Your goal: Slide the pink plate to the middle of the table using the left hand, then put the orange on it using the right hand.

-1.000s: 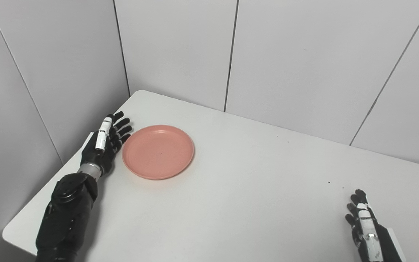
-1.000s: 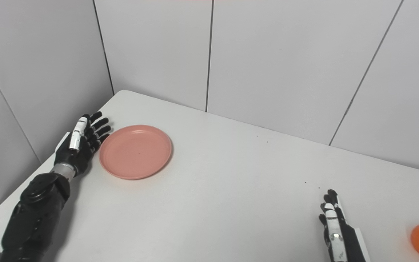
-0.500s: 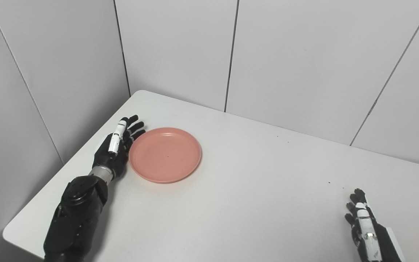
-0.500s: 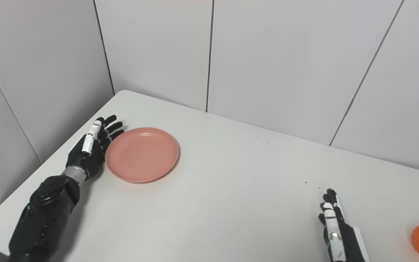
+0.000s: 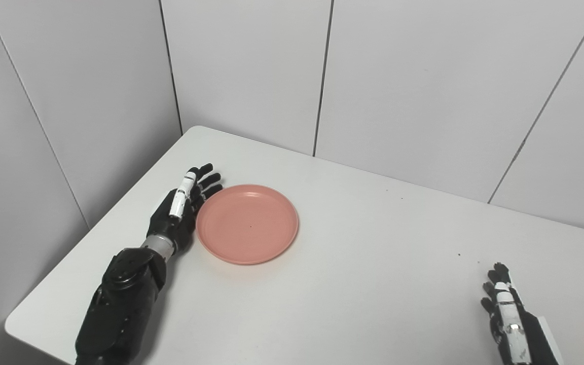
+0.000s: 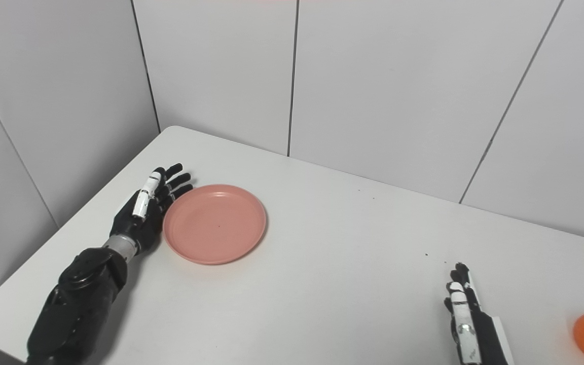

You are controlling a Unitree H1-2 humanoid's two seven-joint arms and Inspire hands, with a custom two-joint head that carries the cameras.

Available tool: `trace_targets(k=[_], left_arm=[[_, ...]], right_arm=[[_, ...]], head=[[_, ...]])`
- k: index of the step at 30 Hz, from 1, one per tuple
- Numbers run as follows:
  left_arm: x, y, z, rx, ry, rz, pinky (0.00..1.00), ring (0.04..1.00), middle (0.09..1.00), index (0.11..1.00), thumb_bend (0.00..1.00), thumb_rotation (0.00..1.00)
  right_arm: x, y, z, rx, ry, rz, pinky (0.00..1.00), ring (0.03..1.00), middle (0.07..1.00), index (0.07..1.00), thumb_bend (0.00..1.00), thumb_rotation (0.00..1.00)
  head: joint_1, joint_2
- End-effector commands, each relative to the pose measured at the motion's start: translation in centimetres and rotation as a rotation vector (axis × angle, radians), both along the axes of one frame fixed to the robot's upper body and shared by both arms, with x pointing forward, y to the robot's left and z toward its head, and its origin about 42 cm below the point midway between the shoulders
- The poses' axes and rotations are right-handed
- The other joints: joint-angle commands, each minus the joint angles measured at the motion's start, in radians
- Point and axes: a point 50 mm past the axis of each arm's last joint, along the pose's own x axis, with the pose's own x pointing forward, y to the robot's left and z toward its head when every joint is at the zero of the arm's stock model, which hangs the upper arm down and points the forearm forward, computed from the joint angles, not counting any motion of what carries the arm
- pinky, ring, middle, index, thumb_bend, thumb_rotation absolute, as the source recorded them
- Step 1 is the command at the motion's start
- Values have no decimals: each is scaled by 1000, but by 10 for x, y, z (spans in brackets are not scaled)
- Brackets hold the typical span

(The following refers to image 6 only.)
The pink round plate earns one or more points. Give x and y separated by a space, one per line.
215 224

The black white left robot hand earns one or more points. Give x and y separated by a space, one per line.
137 220

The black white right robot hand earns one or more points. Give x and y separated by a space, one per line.
479 334

